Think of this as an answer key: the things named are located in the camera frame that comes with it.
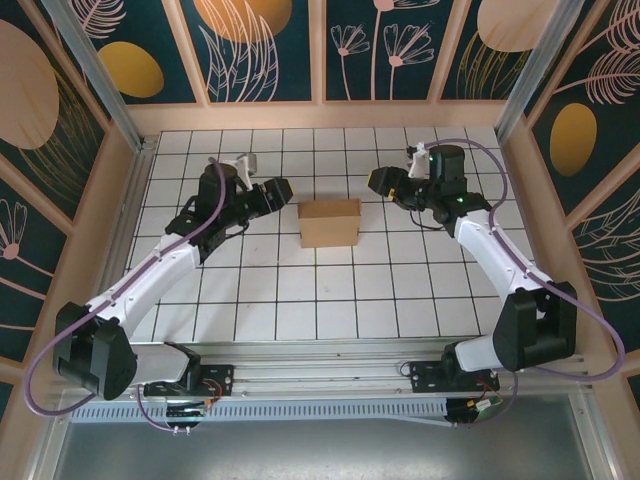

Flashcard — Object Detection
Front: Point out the pink feathers wall panel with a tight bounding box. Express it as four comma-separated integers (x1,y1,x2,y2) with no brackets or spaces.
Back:
567,184,640,359

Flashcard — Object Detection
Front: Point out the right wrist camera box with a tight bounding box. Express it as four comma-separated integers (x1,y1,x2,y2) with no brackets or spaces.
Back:
404,141,432,180

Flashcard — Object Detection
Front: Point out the branch and yellow oval panel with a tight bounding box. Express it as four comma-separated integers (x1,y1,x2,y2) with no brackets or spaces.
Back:
522,0,640,219

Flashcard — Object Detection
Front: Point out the large pale circle wall panel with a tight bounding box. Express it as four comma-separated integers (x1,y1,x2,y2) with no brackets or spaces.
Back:
0,17,110,224

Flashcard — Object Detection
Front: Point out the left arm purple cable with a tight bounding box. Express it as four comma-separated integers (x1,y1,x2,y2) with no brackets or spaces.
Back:
23,157,226,432

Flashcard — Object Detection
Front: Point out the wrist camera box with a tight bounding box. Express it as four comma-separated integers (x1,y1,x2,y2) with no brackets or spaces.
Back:
404,141,432,180
218,152,260,192

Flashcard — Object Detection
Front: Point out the feather and yellow oval panel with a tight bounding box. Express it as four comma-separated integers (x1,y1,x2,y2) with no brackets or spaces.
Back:
74,0,209,106

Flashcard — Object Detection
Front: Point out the aluminium side rail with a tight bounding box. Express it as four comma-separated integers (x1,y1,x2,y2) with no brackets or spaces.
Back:
82,132,159,361

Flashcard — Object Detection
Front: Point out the grey slotted cable duct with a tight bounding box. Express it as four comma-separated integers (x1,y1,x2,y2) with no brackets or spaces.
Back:
67,397,451,427

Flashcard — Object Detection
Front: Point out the grey metal sheet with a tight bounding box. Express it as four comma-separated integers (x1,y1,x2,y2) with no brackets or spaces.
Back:
49,394,599,480

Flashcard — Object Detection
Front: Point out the orange circle leaf wall panel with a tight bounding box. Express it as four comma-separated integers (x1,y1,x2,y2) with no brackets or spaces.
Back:
177,0,321,105

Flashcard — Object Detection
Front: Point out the small black controller board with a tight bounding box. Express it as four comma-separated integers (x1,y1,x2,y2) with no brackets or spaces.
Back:
446,397,504,426
164,399,214,426

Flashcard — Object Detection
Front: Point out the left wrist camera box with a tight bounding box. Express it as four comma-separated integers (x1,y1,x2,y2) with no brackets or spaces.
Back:
218,152,260,192

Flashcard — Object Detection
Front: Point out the aluminium corner post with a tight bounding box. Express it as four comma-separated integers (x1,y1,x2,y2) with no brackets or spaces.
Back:
494,0,601,144
39,0,149,151

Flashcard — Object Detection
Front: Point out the brown paper box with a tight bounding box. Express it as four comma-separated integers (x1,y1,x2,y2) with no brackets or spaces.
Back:
297,198,362,250

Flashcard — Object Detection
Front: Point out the single flower wall panel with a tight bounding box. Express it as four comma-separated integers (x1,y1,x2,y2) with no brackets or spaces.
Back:
0,152,71,364

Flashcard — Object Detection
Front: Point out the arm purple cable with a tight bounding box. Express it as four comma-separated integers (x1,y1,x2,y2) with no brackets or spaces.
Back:
427,138,627,430
23,157,226,432

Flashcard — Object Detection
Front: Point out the pale circle grass wall panel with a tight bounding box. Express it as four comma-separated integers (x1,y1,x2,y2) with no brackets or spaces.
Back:
438,0,569,101

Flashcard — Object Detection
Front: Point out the pink flowers wall panel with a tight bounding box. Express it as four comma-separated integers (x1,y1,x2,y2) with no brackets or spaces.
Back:
324,0,454,103

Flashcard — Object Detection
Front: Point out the long aluminium base rail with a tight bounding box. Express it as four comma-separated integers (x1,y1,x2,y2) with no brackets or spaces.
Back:
52,339,594,401

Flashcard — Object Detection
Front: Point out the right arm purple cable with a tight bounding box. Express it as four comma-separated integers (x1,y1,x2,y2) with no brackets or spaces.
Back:
427,138,627,430

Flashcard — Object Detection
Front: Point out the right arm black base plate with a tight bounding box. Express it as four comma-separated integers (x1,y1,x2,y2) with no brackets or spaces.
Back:
408,360,501,396

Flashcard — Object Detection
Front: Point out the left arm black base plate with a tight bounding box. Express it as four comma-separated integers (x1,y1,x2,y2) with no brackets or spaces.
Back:
143,363,236,400

